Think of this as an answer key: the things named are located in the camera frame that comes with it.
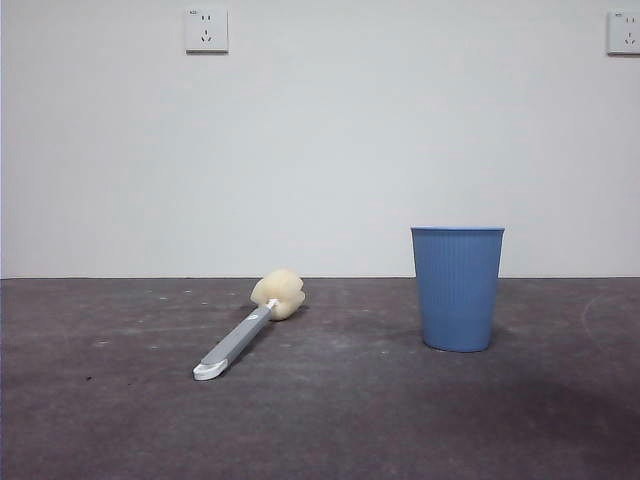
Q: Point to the blue ribbed plastic cup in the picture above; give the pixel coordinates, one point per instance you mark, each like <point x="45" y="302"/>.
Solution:
<point x="457" y="295"/>

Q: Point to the white wall socket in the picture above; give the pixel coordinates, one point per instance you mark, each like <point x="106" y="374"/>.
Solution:
<point x="625" y="32"/>
<point x="207" y="30"/>

